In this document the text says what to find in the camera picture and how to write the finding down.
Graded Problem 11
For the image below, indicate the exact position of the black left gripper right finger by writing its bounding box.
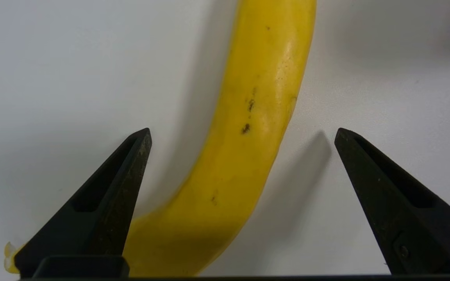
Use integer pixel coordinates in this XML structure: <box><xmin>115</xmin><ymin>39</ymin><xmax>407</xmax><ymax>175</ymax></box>
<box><xmin>334</xmin><ymin>128</ymin><xmax>450</xmax><ymax>276</ymax></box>

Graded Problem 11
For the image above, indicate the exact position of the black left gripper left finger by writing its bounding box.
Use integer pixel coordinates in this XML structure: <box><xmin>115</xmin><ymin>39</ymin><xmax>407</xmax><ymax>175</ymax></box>
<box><xmin>14</xmin><ymin>128</ymin><xmax>152</xmax><ymax>278</ymax></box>

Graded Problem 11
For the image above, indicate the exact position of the yellow banana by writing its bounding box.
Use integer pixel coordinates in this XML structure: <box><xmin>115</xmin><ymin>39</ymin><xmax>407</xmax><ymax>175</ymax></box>
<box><xmin>4</xmin><ymin>0</ymin><xmax>317</xmax><ymax>277</ymax></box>

